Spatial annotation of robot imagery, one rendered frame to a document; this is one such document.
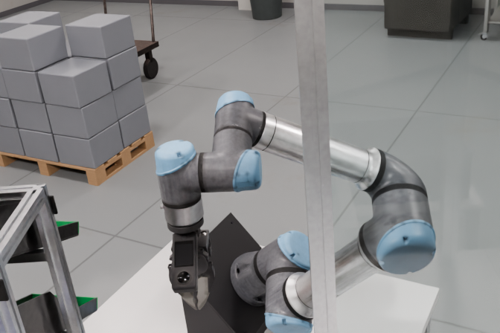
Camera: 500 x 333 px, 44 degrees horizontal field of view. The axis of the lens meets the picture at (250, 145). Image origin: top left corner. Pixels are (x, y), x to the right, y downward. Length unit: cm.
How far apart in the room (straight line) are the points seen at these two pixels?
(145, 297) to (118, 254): 180
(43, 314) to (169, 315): 92
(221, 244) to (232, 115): 65
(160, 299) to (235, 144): 91
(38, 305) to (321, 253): 44
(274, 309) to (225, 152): 54
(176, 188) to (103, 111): 340
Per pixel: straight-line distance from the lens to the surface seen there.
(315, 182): 73
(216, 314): 169
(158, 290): 200
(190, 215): 118
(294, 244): 162
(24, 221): 87
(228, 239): 180
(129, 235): 392
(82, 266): 376
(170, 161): 112
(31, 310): 99
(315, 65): 68
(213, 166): 113
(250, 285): 171
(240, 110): 121
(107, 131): 458
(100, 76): 446
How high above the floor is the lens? 206
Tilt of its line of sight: 25 degrees down
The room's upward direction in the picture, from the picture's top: 6 degrees counter-clockwise
